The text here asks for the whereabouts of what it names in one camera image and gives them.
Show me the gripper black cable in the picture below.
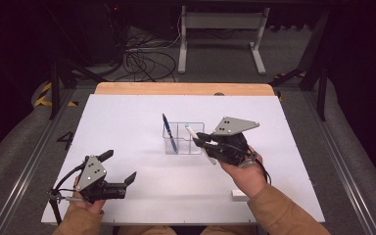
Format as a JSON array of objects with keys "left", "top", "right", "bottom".
[
  {"left": 47, "top": 162, "right": 88, "bottom": 225},
  {"left": 257, "top": 159, "right": 273, "bottom": 186}
]

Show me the clear plastic organizer box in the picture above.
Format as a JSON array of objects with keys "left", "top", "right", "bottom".
[{"left": 162, "top": 121, "right": 206, "bottom": 156}]

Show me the person's left hand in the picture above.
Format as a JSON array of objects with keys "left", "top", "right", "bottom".
[{"left": 72, "top": 175, "right": 107, "bottom": 215}]

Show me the person's right hand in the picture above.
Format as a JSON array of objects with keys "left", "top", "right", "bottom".
[{"left": 219, "top": 146, "right": 270, "bottom": 199}]

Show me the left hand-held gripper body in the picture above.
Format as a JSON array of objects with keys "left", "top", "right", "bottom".
[{"left": 75, "top": 155, "right": 127, "bottom": 204}]

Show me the wooden table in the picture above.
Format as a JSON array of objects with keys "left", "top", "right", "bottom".
[{"left": 94, "top": 81, "right": 276, "bottom": 97}]

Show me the white board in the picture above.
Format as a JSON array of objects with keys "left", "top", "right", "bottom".
[{"left": 41, "top": 93, "right": 326, "bottom": 226}]

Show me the white pen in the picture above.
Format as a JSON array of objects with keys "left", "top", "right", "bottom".
[{"left": 184, "top": 123, "right": 217, "bottom": 166}]

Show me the white metal stand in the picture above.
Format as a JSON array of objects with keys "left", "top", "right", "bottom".
[{"left": 177, "top": 5, "right": 271, "bottom": 75}]

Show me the black metal stand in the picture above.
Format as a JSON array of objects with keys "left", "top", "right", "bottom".
[
  {"left": 48, "top": 60, "right": 110, "bottom": 120},
  {"left": 268, "top": 9, "right": 331, "bottom": 122}
]

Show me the tangle of black cables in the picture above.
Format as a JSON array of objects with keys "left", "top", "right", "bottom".
[{"left": 117, "top": 28, "right": 178, "bottom": 83}]

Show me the blue pen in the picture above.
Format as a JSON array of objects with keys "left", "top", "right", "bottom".
[{"left": 162, "top": 113, "right": 179, "bottom": 154}]

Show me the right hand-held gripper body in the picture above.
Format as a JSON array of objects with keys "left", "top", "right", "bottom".
[{"left": 205, "top": 116, "right": 261, "bottom": 169}]

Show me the aluminium floor rail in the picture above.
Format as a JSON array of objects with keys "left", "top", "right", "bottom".
[
  {"left": 302, "top": 91, "right": 375, "bottom": 235},
  {"left": 0, "top": 89, "right": 76, "bottom": 235}
]

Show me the white eraser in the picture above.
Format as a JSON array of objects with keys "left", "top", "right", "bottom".
[{"left": 230, "top": 189, "right": 251, "bottom": 203}]

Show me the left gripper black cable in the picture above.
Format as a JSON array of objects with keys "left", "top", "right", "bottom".
[{"left": 47, "top": 162, "right": 88, "bottom": 225}]

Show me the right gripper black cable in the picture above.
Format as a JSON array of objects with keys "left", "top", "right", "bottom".
[{"left": 257, "top": 159, "right": 273, "bottom": 186}]

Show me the yellow black hazard tape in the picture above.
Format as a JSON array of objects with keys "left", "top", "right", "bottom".
[{"left": 33, "top": 81, "right": 79, "bottom": 108}]

